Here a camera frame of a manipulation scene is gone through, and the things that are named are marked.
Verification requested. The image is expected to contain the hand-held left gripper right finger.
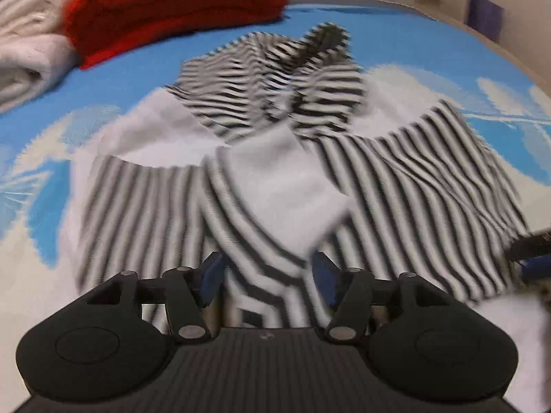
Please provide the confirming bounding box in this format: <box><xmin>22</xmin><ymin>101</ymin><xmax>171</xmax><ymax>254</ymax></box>
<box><xmin>312</xmin><ymin>251</ymin><xmax>432</xmax><ymax>345</ymax></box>

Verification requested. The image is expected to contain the blue white printed blanket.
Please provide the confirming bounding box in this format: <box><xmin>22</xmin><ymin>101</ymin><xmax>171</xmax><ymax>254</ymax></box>
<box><xmin>0</xmin><ymin>0</ymin><xmax>551</xmax><ymax>413</ymax></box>

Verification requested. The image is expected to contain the purple wall patch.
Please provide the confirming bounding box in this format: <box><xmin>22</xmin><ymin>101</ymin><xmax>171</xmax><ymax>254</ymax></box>
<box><xmin>467</xmin><ymin>0</ymin><xmax>505</xmax><ymax>44</ymax></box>

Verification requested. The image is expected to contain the red knitted cloth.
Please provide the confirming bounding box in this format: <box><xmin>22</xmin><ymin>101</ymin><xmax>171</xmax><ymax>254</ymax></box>
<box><xmin>62</xmin><ymin>0</ymin><xmax>289</xmax><ymax>70</ymax></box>

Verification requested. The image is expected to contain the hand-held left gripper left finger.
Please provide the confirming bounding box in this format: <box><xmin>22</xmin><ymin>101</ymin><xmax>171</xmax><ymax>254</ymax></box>
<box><xmin>87</xmin><ymin>251</ymin><xmax>225</xmax><ymax>345</ymax></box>

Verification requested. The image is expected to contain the black white striped shirt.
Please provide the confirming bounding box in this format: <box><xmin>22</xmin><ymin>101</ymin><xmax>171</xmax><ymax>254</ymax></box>
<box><xmin>75</xmin><ymin>21</ymin><xmax>533</xmax><ymax>333</ymax></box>

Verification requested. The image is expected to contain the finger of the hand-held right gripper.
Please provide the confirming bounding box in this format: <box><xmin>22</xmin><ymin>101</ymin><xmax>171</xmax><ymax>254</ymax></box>
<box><xmin>507</xmin><ymin>231</ymin><xmax>551</xmax><ymax>285</ymax></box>

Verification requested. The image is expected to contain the white folded cloth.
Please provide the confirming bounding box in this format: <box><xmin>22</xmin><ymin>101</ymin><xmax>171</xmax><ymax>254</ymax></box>
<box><xmin>0</xmin><ymin>0</ymin><xmax>85</xmax><ymax>115</ymax></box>

